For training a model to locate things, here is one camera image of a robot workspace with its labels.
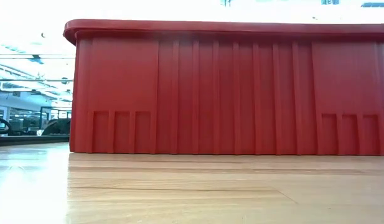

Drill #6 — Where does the black background chair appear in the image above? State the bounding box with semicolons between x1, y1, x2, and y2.
41;118;72;136

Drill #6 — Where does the red plastic bin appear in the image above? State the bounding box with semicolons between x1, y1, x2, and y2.
63;19;384;156

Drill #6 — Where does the black table frame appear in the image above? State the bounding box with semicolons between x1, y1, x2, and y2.
0;134;71;147

